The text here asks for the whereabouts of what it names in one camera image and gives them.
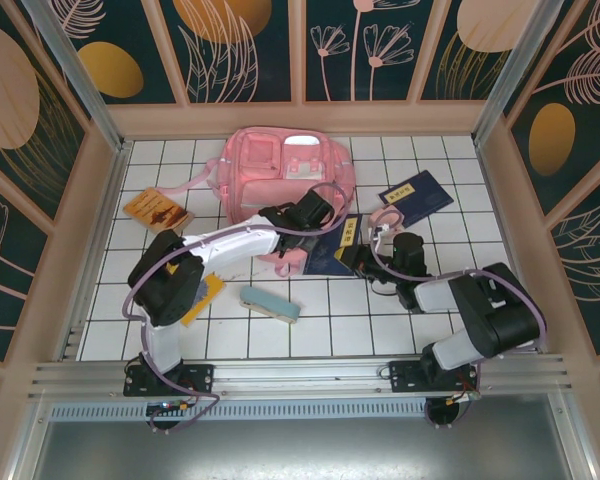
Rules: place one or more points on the dark blue book yellow label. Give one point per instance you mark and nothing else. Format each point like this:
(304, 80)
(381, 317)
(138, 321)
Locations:
(325, 255)
(420, 200)

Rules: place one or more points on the pink school backpack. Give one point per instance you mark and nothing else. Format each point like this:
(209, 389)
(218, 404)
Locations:
(260, 200)

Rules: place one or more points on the small pink pouch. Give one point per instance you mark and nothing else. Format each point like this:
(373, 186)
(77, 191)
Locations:
(375, 217)

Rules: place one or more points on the teal pencil case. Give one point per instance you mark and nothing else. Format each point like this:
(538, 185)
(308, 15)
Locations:
(270, 302)

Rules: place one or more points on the brown paperback book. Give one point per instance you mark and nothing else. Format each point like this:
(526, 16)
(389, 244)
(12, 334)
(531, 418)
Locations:
(157, 212)

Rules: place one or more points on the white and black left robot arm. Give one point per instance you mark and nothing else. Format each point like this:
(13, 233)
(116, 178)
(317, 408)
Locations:
(230, 245)

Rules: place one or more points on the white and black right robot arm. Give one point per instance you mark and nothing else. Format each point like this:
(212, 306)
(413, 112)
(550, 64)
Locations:
(495, 310)

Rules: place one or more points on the grey metal panel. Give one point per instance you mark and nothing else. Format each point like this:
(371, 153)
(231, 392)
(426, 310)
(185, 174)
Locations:
(300, 450)

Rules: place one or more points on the small circuit board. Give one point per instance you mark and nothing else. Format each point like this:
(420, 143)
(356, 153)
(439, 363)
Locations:
(167, 406)

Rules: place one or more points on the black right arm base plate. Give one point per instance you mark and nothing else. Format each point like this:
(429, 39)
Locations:
(402, 377)

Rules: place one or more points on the aluminium mounting rail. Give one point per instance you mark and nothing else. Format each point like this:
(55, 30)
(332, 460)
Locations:
(300, 372)

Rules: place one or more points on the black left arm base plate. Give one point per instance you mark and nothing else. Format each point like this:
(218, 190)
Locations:
(200, 377)

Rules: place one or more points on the aluminium frame post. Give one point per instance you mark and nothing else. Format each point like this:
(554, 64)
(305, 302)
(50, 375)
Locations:
(520, 65)
(75, 75)

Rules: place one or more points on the aluminium side rail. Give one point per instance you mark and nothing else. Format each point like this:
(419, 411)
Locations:
(75, 340)

